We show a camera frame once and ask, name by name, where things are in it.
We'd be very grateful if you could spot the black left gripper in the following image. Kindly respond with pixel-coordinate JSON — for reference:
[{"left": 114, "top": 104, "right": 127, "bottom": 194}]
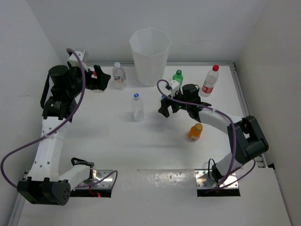
[{"left": 66, "top": 64, "right": 110, "bottom": 97}]

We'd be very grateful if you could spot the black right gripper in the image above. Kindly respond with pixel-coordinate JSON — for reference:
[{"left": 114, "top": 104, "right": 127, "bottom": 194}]
[{"left": 158, "top": 89, "right": 190, "bottom": 118}]

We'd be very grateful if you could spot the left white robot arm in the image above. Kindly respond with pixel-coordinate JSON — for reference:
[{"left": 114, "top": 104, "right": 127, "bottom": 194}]
[{"left": 17, "top": 64, "right": 111, "bottom": 205}]

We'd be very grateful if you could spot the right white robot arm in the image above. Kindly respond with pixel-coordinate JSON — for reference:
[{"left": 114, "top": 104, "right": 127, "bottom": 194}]
[{"left": 158, "top": 84, "right": 269, "bottom": 186}]

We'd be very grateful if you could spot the white plastic bin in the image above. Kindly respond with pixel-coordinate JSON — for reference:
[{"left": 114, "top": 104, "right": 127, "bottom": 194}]
[{"left": 129, "top": 28, "right": 172, "bottom": 87}]

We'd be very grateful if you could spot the small red-cap red-label bottle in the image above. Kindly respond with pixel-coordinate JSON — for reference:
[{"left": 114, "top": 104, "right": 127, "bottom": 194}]
[{"left": 92, "top": 71, "right": 97, "bottom": 79}]

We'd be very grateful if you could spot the white-cap clear labelled bottle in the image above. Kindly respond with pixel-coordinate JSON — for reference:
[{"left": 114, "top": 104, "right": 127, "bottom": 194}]
[{"left": 112, "top": 62, "right": 127, "bottom": 90}]

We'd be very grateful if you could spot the green soda bottle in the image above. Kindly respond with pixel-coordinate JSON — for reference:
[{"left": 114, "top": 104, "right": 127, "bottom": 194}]
[{"left": 173, "top": 70, "right": 183, "bottom": 86}]

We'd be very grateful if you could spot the orange juice bottle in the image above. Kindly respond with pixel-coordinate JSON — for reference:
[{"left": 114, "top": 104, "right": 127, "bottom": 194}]
[{"left": 188, "top": 123, "right": 203, "bottom": 141}]

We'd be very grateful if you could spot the tall red-cap red-label bottle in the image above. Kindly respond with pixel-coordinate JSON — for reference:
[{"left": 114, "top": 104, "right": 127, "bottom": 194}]
[{"left": 201, "top": 65, "right": 219, "bottom": 97}]

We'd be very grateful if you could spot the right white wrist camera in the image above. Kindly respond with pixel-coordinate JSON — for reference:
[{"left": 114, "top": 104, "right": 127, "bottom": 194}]
[{"left": 165, "top": 79, "right": 180, "bottom": 97}]

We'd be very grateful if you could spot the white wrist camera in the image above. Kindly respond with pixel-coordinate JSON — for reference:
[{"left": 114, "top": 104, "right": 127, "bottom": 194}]
[
  {"left": 67, "top": 49, "right": 87, "bottom": 67},
  {"left": 165, "top": 79, "right": 180, "bottom": 97}
]

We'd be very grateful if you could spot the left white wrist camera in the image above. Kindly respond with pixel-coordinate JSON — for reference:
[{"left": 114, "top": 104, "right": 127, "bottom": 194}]
[{"left": 67, "top": 49, "right": 87, "bottom": 67}]

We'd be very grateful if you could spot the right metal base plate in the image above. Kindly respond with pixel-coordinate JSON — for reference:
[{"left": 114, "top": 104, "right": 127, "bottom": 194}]
[{"left": 194, "top": 169, "right": 239, "bottom": 190}]

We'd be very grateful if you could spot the metal base plate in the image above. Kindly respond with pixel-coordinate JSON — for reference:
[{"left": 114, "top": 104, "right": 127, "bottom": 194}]
[
  {"left": 194, "top": 169, "right": 239, "bottom": 190},
  {"left": 80, "top": 170, "right": 116, "bottom": 189}
]

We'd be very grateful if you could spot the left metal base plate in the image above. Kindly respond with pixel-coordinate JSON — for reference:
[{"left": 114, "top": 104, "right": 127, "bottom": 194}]
[{"left": 80, "top": 170, "right": 116, "bottom": 189}]

